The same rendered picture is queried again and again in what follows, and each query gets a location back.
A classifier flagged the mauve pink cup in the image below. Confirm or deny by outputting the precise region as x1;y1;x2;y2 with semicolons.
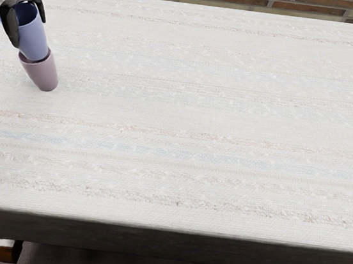
14;45;63;93

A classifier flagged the lavender blue cup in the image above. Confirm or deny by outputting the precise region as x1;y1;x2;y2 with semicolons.
0;0;56;63

